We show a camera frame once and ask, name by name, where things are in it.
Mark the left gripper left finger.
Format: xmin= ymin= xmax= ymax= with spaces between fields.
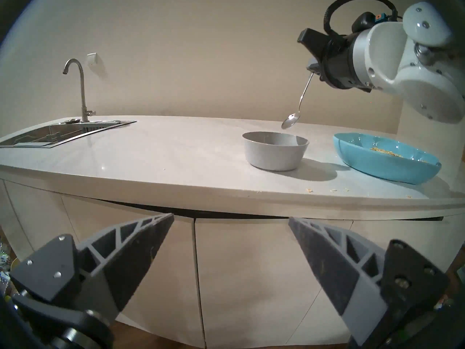
xmin=9 ymin=213 xmax=175 ymax=313

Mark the slotted steel sink tray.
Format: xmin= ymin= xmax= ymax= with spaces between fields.
xmin=82 ymin=121 xmax=120 ymax=131

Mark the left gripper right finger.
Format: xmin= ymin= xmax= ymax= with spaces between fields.
xmin=288 ymin=217 xmax=450 ymax=348

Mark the curved steel faucet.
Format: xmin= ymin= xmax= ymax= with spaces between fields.
xmin=62 ymin=59 xmax=96 ymax=123

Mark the white counter cabinet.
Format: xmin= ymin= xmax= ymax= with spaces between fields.
xmin=0 ymin=177 xmax=465 ymax=349

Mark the blue scalloped bowl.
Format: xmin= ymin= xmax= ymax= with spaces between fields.
xmin=333 ymin=132 xmax=442 ymax=185

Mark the large oat flake heap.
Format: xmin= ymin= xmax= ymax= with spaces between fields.
xmin=369 ymin=145 xmax=431 ymax=163

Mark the metal spoon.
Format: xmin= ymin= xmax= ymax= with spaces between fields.
xmin=281 ymin=73 xmax=314 ymax=130

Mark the stainless steel sink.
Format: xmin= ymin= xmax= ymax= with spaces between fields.
xmin=0 ymin=119 xmax=137 ymax=149

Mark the small grey bowl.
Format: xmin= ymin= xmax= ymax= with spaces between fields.
xmin=242 ymin=131 xmax=310 ymax=171

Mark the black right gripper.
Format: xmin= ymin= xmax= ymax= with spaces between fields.
xmin=297 ymin=28 xmax=355 ymax=91

